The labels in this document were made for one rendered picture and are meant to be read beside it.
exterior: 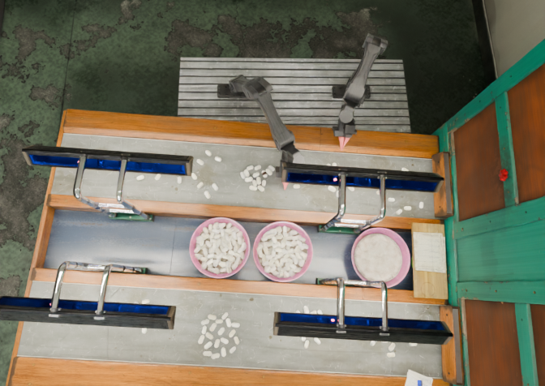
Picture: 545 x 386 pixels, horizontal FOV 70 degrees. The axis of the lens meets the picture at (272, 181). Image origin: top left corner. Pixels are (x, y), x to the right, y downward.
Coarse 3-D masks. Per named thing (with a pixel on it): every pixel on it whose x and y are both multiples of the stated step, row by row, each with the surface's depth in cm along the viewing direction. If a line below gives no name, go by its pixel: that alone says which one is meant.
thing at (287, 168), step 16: (288, 176) 150; (304, 176) 150; (320, 176) 150; (336, 176) 150; (352, 176) 149; (368, 176) 149; (400, 176) 149; (416, 176) 149; (432, 176) 150; (432, 192) 155
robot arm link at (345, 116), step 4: (348, 88) 166; (344, 96) 167; (364, 96) 165; (344, 100) 167; (348, 100) 169; (348, 104) 163; (352, 104) 165; (356, 104) 168; (360, 104) 166; (344, 108) 164; (348, 108) 160; (352, 108) 160; (340, 112) 163; (344, 112) 161; (348, 112) 161; (352, 112) 161; (340, 116) 162; (344, 116) 162; (348, 116) 162; (352, 116) 161; (344, 120) 163; (348, 120) 162
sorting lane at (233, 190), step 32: (224, 160) 186; (256, 160) 187; (320, 160) 188; (352, 160) 189; (384, 160) 190; (416, 160) 191; (64, 192) 179; (96, 192) 179; (128, 192) 180; (160, 192) 181; (192, 192) 181; (224, 192) 182; (256, 192) 183; (288, 192) 183; (320, 192) 184; (352, 192) 185; (416, 192) 186
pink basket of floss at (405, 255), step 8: (368, 232) 180; (376, 232) 182; (384, 232) 181; (392, 232) 178; (400, 240) 179; (352, 248) 175; (400, 248) 181; (352, 256) 174; (408, 256) 176; (408, 264) 175; (400, 272) 177; (392, 280) 177; (400, 280) 173
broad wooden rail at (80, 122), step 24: (72, 120) 185; (96, 120) 186; (120, 120) 186; (144, 120) 187; (168, 120) 187; (192, 120) 188; (216, 120) 188; (240, 144) 188; (264, 144) 188; (312, 144) 188; (336, 144) 188; (360, 144) 189; (384, 144) 189; (408, 144) 190; (432, 144) 190
